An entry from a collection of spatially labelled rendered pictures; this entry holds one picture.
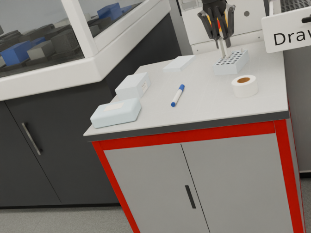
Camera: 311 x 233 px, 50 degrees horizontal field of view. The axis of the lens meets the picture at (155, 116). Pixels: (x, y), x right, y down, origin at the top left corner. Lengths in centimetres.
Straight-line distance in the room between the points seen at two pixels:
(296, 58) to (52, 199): 152
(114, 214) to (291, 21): 138
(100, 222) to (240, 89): 125
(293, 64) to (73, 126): 104
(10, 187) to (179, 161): 142
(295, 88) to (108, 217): 118
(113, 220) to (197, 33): 109
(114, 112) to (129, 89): 17
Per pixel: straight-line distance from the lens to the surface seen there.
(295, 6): 125
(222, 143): 98
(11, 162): 211
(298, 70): 151
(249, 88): 99
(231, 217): 117
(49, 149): 187
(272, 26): 109
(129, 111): 104
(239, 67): 119
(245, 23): 144
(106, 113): 108
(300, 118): 162
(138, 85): 120
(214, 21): 118
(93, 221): 201
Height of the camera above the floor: 120
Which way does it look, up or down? 25 degrees down
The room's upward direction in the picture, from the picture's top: 19 degrees counter-clockwise
